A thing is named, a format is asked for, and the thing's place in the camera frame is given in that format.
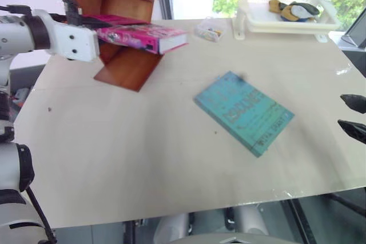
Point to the white plastic basket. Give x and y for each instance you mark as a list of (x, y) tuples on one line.
[(323, 24)]

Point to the silver robot legs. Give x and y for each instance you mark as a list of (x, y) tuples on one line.
[(251, 221)]

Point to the small clear plastic box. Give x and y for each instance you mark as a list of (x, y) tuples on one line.
[(210, 30)]

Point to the wooden bookshelf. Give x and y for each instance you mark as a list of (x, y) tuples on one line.
[(125, 67)]

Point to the black table frame leg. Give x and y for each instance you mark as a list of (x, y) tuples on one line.
[(300, 221)]

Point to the yellow blue cloth toy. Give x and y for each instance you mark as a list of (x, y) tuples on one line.
[(294, 11)]

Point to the dark tablet on stand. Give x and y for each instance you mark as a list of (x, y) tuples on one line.
[(357, 34)]

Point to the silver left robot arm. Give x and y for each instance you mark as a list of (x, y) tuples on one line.
[(11, 35)]

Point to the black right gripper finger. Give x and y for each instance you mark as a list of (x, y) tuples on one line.
[(356, 101), (354, 130)]

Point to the teal paperback book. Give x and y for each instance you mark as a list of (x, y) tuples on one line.
[(243, 112)]

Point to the pink hardcover book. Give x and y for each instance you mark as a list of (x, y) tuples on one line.
[(137, 36)]

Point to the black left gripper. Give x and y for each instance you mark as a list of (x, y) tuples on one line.
[(87, 22)]

